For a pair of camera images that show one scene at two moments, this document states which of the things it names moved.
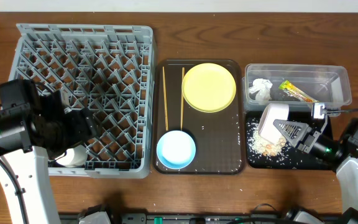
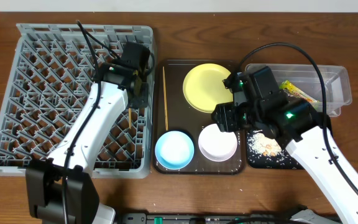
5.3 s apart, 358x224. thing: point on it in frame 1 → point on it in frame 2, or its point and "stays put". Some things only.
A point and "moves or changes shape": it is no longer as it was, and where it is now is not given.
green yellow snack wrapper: [291, 90] stays put
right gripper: [309, 139] → [225, 116]
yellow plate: [208, 88] stays put
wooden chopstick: [166, 119] stays put
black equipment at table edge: [263, 214] stays put
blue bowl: [176, 149] stays put
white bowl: [267, 129] moves or changes shape
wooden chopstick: [182, 111] → [130, 118]
